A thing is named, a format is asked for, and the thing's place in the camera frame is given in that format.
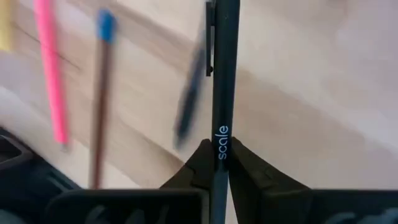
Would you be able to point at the black pen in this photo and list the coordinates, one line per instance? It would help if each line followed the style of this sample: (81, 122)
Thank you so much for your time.
(225, 93)
(189, 96)

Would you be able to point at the brown pencil blue cap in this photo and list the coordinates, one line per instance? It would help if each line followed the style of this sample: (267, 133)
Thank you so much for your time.
(101, 124)

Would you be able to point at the pink pencil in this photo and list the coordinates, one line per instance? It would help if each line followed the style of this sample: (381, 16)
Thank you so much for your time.
(51, 68)

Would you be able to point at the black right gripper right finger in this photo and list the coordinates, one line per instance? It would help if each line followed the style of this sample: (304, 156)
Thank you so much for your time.
(264, 199)

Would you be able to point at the yellow pencil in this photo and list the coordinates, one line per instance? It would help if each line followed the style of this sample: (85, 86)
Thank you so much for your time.
(4, 25)

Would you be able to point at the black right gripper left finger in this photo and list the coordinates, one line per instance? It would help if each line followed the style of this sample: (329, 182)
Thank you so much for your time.
(192, 177)

